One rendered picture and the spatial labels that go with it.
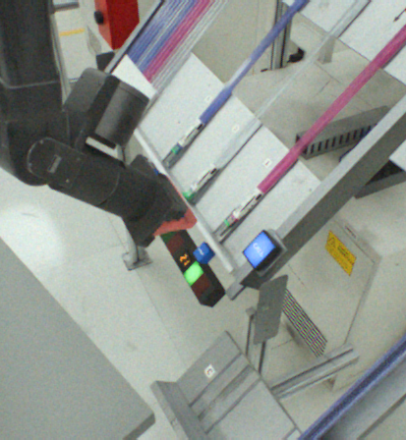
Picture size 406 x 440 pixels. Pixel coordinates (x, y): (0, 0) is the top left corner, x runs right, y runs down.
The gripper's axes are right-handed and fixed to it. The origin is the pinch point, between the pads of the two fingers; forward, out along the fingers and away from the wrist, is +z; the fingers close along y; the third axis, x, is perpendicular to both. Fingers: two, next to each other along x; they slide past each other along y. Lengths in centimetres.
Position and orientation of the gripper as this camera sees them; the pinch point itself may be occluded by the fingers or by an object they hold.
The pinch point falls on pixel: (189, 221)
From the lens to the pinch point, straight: 64.9
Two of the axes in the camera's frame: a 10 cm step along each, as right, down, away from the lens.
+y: -4.4, -6.3, 6.4
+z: 6.2, 3.0, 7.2
